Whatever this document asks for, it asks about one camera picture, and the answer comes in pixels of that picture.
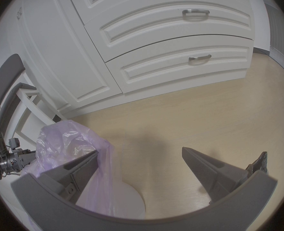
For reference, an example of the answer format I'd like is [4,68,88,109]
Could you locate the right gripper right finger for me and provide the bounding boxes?
[182,146,249,205]

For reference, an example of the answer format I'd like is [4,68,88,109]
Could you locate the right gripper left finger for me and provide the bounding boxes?
[40,151,99,203]

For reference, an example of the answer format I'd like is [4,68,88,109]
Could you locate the purple plastic bag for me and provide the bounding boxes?
[20,120,116,230]

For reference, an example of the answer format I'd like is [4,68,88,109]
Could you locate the black plastic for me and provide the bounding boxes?
[245,152,268,177]

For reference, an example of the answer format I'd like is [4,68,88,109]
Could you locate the white trash bin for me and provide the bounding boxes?
[76,175,146,219]

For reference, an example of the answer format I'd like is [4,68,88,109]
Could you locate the white chair grey cushions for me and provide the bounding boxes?
[0,54,66,153]

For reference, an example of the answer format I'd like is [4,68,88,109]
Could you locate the white wardrobe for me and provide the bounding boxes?
[7,0,256,120]

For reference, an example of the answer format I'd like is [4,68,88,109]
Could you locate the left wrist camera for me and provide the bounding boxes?
[9,138,21,150]

